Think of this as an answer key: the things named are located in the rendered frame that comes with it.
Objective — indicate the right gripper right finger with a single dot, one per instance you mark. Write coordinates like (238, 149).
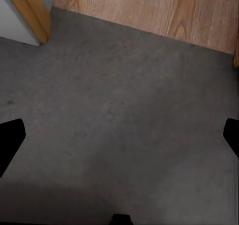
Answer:
(231, 134)

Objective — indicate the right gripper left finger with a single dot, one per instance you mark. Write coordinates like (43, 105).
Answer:
(12, 135)

